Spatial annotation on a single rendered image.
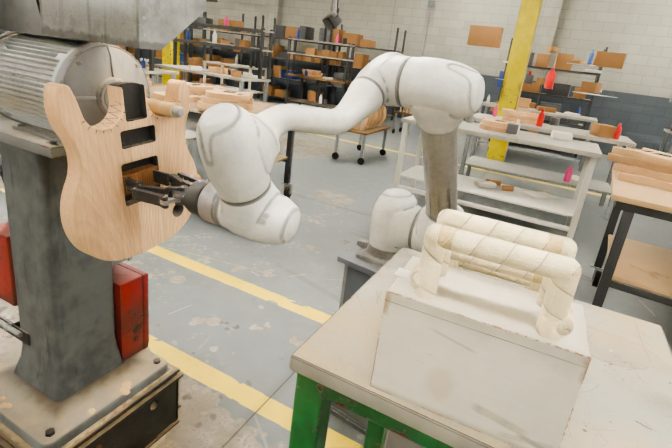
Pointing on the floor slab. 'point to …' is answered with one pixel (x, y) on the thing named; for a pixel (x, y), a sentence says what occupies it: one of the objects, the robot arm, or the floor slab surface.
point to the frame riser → (135, 420)
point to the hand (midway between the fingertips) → (143, 180)
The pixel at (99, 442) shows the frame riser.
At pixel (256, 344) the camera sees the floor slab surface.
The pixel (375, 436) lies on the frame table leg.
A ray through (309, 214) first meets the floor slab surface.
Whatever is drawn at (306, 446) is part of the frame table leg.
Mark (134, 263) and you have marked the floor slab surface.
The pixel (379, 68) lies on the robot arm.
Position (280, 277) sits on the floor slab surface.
